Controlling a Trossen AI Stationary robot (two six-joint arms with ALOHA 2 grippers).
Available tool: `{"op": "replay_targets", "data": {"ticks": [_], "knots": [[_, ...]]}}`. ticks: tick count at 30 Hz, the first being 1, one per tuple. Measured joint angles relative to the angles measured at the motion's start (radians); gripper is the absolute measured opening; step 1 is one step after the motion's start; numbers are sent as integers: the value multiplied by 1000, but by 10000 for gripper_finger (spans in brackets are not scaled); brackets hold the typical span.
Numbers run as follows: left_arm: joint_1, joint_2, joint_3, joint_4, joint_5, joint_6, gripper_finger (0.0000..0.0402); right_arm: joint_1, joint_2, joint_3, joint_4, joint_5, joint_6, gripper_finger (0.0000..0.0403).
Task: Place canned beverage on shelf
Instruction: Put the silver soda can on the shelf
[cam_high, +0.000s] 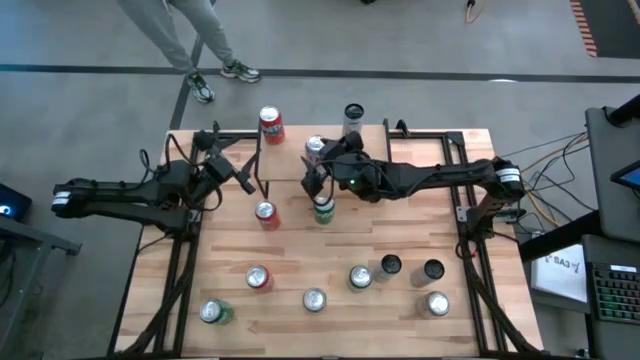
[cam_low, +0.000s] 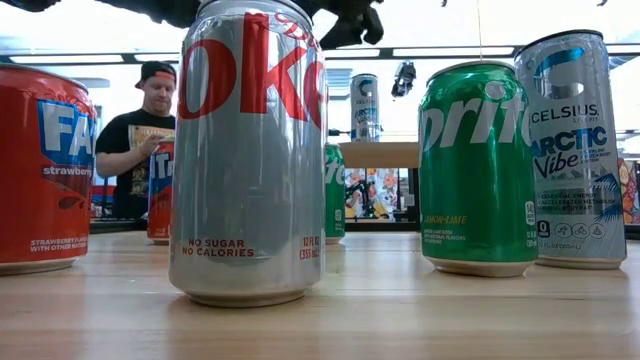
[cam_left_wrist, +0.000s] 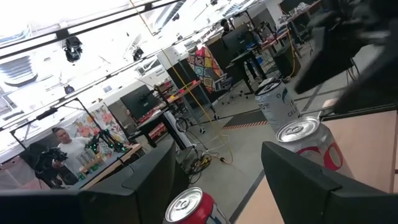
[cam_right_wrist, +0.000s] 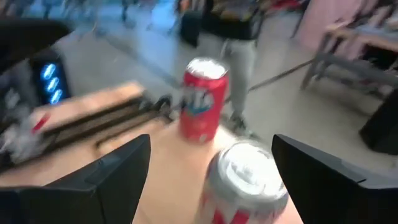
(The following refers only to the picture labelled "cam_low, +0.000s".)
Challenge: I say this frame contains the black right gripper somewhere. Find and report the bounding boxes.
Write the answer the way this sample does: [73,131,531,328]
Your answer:
[299,0,386,45]

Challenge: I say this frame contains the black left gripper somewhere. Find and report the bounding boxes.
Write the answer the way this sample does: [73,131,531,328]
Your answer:
[94,0,204,30]

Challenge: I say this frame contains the slim Celsius Arctic Vibe can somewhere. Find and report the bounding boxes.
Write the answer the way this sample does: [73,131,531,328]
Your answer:
[349,73,381,144]
[513,29,629,272]

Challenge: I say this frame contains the red Fanta strawberry can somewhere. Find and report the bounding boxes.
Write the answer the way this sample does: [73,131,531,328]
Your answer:
[0,63,98,277]
[146,138,176,247]

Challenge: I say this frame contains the green Sprite can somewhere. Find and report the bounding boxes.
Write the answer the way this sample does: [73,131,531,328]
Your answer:
[323,143,347,246]
[417,60,540,279]

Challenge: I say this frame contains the black overhead light bar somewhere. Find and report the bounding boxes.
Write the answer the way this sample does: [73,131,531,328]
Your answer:
[0,45,640,66]

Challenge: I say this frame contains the ceiling air vent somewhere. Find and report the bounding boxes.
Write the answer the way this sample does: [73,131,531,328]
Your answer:
[325,67,352,101]

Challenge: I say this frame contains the person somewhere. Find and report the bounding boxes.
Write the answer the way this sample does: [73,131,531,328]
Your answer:
[94,60,177,220]

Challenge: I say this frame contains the silver Diet Coke can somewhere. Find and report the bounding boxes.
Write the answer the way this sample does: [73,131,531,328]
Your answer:
[168,0,327,309]

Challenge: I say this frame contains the colourful floral panel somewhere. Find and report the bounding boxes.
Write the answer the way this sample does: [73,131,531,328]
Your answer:
[617,158,640,226]
[344,167,402,221]

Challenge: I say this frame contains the black overhead camera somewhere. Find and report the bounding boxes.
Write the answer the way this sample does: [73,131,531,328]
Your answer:
[390,60,418,99]

